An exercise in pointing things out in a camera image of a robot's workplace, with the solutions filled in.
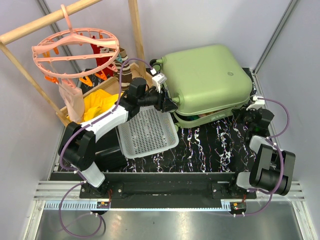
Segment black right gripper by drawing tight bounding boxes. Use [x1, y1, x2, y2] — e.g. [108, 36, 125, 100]
[231, 103, 257, 130]

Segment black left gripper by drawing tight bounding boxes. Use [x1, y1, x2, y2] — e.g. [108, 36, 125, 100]
[137, 83, 177, 112]

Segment green hard-shell suitcase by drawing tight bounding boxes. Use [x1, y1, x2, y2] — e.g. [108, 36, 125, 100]
[150, 44, 253, 129]

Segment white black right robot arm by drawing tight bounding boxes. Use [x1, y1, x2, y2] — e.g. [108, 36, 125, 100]
[227, 108, 296, 199]

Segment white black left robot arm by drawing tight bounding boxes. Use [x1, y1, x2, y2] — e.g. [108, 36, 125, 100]
[58, 77, 179, 198]

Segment white plastic mesh basket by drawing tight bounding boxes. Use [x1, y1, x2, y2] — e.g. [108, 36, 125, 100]
[117, 106, 179, 159]

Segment brown striped sock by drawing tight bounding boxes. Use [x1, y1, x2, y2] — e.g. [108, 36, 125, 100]
[113, 48, 132, 92]

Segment teal clothespin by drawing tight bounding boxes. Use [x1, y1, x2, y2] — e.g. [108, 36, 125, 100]
[115, 55, 123, 63]

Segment red garment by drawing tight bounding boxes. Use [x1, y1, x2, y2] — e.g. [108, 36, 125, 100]
[90, 44, 114, 80]

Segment yellow shorts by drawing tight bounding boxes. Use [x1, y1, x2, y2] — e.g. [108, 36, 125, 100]
[69, 89, 119, 123]

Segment black box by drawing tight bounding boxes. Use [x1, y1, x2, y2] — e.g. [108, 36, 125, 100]
[71, 124, 128, 173]

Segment orange clothespin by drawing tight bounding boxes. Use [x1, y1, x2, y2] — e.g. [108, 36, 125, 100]
[79, 76, 93, 87]

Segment pale pink garment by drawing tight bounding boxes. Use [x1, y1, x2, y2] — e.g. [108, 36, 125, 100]
[58, 82, 85, 123]

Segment pink round clip hanger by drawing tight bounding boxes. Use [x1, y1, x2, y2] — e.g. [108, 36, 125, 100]
[32, 17, 120, 84]

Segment wooden clothes rack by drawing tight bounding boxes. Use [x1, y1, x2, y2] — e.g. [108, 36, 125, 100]
[0, 0, 144, 127]

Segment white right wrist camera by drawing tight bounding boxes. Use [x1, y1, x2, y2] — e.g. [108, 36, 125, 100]
[246, 95, 265, 111]

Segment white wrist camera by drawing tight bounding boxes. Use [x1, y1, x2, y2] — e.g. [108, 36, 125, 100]
[246, 95, 265, 111]
[150, 68, 167, 92]

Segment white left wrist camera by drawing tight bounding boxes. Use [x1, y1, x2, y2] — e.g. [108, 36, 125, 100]
[150, 68, 167, 92]

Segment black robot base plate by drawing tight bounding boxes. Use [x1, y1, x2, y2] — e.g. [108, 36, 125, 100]
[48, 171, 281, 211]

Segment aluminium frame rail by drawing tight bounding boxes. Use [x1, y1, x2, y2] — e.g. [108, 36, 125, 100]
[24, 181, 320, 240]

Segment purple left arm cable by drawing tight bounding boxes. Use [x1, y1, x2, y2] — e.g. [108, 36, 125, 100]
[58, 58, 157, 237]

